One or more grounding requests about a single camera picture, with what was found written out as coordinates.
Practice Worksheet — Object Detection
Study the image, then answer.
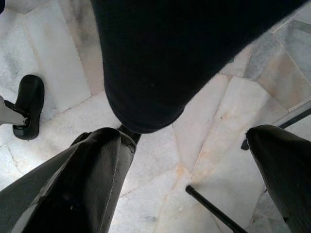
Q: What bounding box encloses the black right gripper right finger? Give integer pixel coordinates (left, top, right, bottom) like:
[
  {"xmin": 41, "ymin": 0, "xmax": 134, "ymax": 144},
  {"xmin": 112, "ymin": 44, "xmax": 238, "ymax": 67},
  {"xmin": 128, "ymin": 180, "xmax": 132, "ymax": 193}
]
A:
[{"xmin": 240, "ymin": 124, "xmax": 311, "ymax": 233}]

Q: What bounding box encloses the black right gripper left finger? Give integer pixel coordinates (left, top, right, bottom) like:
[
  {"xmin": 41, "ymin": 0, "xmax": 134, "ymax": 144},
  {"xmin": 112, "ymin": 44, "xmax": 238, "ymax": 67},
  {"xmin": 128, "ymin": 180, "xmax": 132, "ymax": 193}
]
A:
[{"xmin": 0, "ymin": 123, "xmax": 142, "ymax": 233}]

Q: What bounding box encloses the black robot foot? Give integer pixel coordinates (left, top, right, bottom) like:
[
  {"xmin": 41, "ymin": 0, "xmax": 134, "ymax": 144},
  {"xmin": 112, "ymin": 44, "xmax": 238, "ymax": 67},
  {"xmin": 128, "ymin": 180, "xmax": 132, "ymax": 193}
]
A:
[{"xmin": 12, "ymin": 74, "xmax": 46, "ymax": 141}]

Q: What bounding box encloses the black t-shirt with green print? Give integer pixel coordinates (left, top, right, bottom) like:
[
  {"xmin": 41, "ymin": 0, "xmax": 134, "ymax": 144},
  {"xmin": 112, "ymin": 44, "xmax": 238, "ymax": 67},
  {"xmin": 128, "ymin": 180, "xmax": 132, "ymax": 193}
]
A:
[{"xmin": 91, "ymin": 0, "xmax": 311, "ymax": 134}]

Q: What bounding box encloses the black metal rod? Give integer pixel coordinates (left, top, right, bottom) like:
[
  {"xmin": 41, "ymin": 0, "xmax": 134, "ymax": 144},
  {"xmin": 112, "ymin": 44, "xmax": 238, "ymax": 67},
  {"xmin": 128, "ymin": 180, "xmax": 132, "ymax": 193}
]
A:
[{"xmin": 185, "ymin": 185, "xmax": 247, "ymax": 233}]

